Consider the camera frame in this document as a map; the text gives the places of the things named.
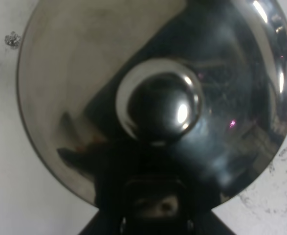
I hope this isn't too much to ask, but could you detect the stainless steel teapot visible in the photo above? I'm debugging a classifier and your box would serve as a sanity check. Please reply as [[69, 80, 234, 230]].
[[17, 0, 287, 210]]

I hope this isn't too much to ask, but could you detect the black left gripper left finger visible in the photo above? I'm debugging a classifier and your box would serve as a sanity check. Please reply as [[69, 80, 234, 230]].
[[78, 210, 124, 235]]

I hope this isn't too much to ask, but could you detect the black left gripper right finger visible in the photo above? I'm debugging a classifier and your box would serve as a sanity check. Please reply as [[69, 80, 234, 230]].
[[191, 211, 234, 235]]

